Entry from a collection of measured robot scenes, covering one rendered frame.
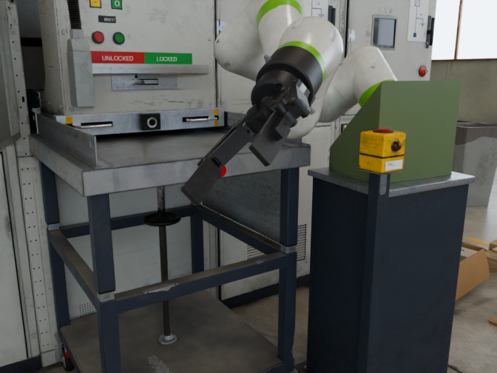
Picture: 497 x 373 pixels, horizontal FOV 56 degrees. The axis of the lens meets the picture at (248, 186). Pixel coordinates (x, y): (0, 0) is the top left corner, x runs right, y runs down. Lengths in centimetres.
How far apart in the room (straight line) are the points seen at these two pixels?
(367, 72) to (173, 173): 68
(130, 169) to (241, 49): 44
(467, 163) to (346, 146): 266
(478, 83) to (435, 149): 855
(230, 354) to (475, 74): 890
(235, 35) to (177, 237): 95
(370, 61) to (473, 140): 255
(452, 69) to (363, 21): 794
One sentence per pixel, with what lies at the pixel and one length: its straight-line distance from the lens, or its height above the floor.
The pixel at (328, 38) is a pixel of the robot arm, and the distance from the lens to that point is 79.
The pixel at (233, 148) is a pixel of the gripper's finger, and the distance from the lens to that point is 66.
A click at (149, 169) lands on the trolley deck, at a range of 106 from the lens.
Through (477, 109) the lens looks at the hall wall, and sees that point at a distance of 996.
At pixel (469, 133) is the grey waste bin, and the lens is 392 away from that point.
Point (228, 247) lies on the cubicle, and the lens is 204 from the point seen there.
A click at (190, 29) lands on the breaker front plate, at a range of 156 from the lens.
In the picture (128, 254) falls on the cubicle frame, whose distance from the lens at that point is 186.
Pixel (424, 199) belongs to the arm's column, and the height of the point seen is 70.
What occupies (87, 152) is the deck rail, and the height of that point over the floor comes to 87.
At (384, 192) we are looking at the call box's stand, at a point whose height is 75.
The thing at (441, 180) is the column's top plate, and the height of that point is 75.
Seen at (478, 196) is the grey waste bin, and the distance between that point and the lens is 413.
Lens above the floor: 104
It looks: 14 degrees down
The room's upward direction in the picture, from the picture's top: straight up
